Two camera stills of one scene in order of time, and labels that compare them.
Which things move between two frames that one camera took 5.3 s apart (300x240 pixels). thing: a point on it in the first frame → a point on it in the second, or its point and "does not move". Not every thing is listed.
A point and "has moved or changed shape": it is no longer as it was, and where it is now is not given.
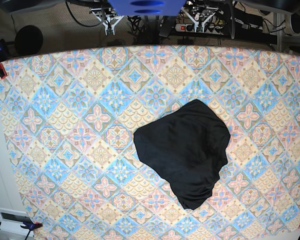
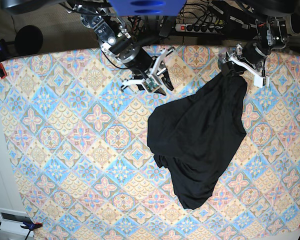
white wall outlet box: x=11 y=221 does not move
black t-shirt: x=187 y=146 has moved or changed shape
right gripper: x=199 y=14 → x=250 y=57
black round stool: x=28 y=40 does not move
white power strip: x=189 y=28 does not move
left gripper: x=108 y=17 → x=145 y=66
